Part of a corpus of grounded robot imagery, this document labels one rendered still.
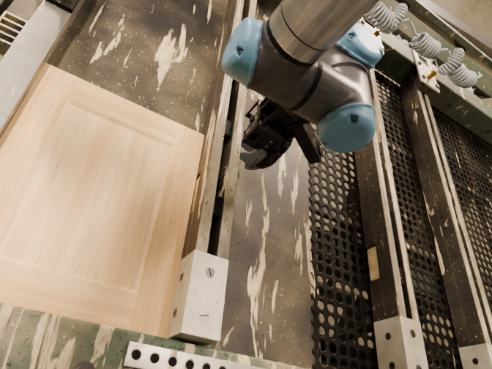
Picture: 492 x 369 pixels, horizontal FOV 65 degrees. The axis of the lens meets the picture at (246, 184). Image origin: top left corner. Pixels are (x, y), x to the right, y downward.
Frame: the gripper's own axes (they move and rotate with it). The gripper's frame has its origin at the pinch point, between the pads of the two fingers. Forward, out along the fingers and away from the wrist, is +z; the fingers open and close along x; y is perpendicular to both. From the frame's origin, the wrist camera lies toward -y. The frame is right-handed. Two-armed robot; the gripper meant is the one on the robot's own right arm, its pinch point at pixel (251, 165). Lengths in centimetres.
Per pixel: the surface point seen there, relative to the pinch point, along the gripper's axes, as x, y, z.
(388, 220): 2.6, -35.4, -4.3
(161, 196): 14.9, 17.1, 0.2
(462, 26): -250, -194, 20
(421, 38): -70, -52, -16
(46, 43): -4.7, 43.5, -2.2
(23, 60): 1.1, 45.0, -2.2
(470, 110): -72, -97, -4
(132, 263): 27.8, 18.8, 0.5
